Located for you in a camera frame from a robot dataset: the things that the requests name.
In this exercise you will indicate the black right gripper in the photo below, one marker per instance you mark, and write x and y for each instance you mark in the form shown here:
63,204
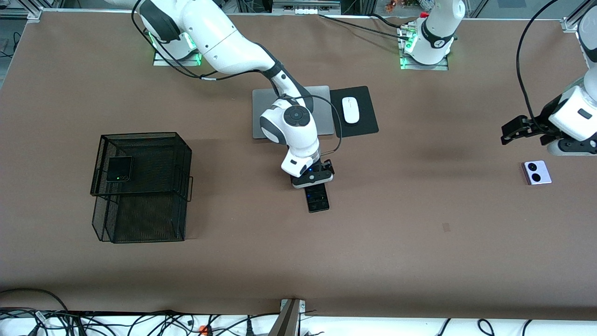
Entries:
325,166

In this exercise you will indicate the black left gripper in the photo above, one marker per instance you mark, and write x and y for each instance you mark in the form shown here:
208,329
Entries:
535,124

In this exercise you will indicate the black slab smartphone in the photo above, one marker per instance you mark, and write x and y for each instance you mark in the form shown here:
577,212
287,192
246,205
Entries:
318,200

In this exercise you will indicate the lilac white flip phone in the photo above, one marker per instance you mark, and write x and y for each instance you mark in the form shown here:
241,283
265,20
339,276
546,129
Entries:
536,172

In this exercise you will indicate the black square flip phone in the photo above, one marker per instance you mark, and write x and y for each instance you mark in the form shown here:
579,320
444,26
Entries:
119,169

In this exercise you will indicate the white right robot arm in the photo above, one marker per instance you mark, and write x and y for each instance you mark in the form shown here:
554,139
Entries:
219,37

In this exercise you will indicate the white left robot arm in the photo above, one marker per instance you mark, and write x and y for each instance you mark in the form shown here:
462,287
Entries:
436,28

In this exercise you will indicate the white computer mouse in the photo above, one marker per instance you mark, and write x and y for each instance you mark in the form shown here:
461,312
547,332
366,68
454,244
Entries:
350,110

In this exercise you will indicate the black mouse pad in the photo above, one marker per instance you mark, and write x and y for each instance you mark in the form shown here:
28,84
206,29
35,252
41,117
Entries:
366,109

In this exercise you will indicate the grey closed laptop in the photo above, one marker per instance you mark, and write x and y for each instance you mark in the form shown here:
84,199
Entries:
256,100

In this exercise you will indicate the grey white power strip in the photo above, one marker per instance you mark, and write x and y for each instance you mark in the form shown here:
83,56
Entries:
305,9

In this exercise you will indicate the small orange objects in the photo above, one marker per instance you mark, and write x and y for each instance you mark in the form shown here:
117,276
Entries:
392,3

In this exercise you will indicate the aluminium frame profile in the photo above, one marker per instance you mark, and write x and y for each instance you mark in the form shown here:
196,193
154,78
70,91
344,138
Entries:
18,14
570,24

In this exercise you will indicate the grey metal camera bracket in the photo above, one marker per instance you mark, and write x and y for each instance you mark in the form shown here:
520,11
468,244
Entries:
287,322

